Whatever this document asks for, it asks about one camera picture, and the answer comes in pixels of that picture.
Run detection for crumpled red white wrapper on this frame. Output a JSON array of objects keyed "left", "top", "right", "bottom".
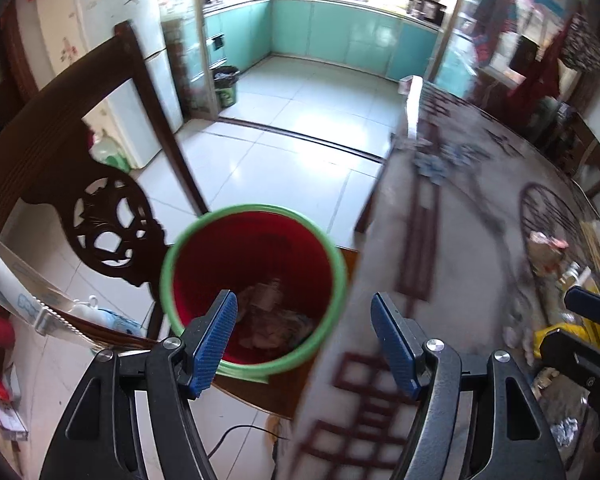
[{"left": 527, "top": 231, "right": 569, "bottom": 276}]

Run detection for floral plastic tablecloth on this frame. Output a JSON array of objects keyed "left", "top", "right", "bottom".
[{"left": 277, "top": 76, "right": 600, "bottom": 479}]

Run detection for green detergent bottle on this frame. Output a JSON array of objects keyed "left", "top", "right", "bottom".
[{"left": 90, "top": 130, "right": 131, "bottom": 174}]

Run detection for dark wooden carved chair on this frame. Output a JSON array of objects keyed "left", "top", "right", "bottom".
[{"left": 0, "top": 20, "right": 211, "bottom": 351}]

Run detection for wooden chair far side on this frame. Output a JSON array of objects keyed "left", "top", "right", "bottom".
[{"left": 564, "top": 112, "right": 600, "bottom": 200}]

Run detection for dark red hanging garment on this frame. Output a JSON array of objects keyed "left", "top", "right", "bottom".
[{"left": 504, "top": 16, "right": 573, "bottom": 130}]

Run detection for long yellow medicine box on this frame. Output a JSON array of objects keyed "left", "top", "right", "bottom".
[{"left": 533, "top": 320, "right": 600, "bottom": 360}]

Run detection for red bin green rim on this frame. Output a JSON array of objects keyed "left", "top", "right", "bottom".
[{"left": 160, "top": 204, "right": 348, "bottom": 384}]

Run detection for teal kitchen cabinets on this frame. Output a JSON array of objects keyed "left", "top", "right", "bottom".
[{"left": 204, "top": 0, "right": 439, "bottom": 81}]

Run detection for plaid hanging cloth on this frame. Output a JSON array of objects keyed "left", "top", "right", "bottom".
[{"left": 470, "top": 0, "right": 518, "bottom": 68}]

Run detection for white refrigerator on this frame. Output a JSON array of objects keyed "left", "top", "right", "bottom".
[{"left": 15, "top": 0, "right": 183, "bottom": 169}]

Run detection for black kitchen trash bin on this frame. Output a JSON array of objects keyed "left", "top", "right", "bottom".
[{"left": 212, "top": 65, "right": 240, "bottom": 110}]

